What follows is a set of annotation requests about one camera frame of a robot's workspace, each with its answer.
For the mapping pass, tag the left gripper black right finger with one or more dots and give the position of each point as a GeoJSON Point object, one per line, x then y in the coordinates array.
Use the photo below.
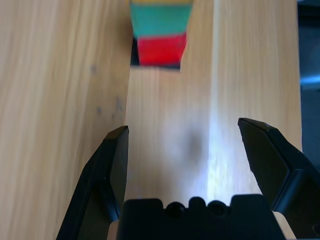
{"type": "Point", "coordinates": [275, 162]}

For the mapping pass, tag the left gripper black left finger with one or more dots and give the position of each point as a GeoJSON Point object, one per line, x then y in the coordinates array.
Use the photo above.
{"type": "Point", "coordinates": [100, 175]}

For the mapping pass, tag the red wooden block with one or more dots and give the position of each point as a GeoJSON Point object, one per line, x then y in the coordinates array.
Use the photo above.
{"type": "Point", "coordinates": [160, 51]}

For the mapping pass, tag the green wooden block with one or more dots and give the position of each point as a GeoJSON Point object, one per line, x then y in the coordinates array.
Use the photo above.
{"type": "Point", "coordinates": [161, 20]}

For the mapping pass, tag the yellow wooden block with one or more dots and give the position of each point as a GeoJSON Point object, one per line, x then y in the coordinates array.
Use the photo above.
{"type": "Point", "coordinates": [162, 1]}

